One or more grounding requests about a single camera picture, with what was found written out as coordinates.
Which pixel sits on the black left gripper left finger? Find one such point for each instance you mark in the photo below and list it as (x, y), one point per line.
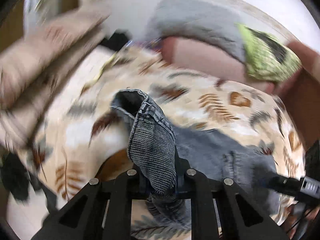
(101, 210)

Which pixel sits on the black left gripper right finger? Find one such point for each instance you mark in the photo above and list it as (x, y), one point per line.
(229, 193)

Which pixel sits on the grey denim pants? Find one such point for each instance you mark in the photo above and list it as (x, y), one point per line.
(154, 142)

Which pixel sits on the black clothes on floor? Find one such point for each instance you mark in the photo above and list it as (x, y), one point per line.
(16, 179)

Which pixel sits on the beige leaf print blanket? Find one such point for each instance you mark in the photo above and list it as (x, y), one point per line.
(90, 140)

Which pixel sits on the pink brown bed sheet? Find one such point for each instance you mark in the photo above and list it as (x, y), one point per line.
(300, 93)

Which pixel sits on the cream embroidered cloth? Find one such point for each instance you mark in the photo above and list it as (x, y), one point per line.
(86, 71)

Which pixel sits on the green patterned folded cloth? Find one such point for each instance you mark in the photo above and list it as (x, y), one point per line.
(266, 57)

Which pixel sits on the black garment by quilt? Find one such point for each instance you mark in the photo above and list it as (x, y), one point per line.
(116, 41)

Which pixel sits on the grey quilted pillow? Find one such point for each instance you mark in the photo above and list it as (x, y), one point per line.
(202, 21)

